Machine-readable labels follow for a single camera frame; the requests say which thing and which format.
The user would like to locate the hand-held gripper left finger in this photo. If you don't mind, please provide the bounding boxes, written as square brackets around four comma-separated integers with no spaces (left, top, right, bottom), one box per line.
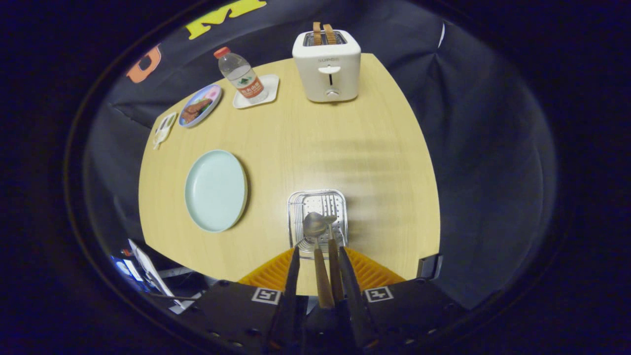
[190,247,301,355]

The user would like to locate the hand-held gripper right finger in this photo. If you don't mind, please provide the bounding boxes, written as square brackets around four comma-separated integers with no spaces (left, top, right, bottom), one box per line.
[338,246,466,353]

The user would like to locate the metal fork with wooden handle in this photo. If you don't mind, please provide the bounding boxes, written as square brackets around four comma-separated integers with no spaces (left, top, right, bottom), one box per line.
[323,213,345,304]

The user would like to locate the metal spoon with wooden handle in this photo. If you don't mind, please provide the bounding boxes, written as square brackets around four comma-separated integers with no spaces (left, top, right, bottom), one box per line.
[302,212,336,310]

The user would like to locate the dark grey table clamp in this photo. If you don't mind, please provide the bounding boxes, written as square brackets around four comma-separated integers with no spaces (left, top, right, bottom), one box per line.
[417,254,443,282]

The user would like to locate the perforated metal basket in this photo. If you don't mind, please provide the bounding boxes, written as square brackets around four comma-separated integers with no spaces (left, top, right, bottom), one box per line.
[287,189,349,259]

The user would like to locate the pale green plate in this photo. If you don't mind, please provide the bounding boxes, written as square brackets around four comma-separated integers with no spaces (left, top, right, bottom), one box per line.
[184,149,248,233]

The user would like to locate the white board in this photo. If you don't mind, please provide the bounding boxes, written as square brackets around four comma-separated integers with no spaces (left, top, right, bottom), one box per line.
[128,239,174,297]

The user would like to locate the blue lit screen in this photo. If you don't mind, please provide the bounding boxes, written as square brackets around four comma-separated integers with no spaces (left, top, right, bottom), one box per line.
[111,255,143,283]

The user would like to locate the black backdrop cloth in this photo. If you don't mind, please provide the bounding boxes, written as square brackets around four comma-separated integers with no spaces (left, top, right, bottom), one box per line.
[84,0,558,311]

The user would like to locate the brown food pieces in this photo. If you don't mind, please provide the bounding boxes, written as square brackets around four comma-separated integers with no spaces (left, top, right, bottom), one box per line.
[181,99,213,124]

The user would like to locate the small white patterned dish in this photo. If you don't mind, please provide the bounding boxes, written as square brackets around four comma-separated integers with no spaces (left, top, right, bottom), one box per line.
[152,112,177,150]

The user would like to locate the white square coaster tray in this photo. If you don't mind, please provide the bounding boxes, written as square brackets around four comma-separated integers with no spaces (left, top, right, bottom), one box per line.
[232,74,280,109]

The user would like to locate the patterned blue rimmed plate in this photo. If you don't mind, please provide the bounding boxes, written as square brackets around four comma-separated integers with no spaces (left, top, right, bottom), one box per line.
[178,84,223,129]

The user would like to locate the clear bottle with red cap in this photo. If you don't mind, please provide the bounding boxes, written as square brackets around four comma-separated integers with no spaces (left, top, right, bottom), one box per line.
[213,46,269,105]

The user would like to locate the white toaster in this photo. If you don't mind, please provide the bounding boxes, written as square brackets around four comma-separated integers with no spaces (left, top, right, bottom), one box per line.
[292,30,362,104]

